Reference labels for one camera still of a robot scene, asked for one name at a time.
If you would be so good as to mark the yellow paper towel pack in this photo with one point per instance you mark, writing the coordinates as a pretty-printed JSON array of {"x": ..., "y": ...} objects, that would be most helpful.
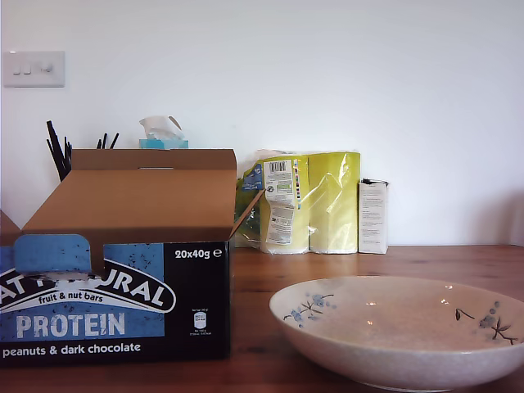
[{"x": 327, "y": 196}]

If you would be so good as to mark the blue black snackbar carton box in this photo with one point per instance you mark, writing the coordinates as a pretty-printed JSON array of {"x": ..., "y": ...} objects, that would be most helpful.
[{"x": 123, "y": 196}]

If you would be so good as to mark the turquoise tissue box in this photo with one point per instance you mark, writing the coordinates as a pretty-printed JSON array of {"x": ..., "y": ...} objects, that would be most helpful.
[{"x": 163, "y": 144}]

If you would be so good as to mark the white floral ceramic plate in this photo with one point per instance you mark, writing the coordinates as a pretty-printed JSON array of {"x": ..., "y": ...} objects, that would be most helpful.
[{"x": 389, "y": 360}]

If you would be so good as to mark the white wall light switch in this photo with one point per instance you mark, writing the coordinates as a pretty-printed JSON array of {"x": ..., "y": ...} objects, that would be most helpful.
[{"x": 41, "y": 69}]

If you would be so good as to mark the white tissue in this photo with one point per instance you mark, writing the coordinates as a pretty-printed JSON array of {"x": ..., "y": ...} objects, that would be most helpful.
[{"x": 157, "y": 125}]

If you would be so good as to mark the small white printed box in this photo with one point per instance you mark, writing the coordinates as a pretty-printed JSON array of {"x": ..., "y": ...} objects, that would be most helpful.
[{"x": 373, "y": 217}]

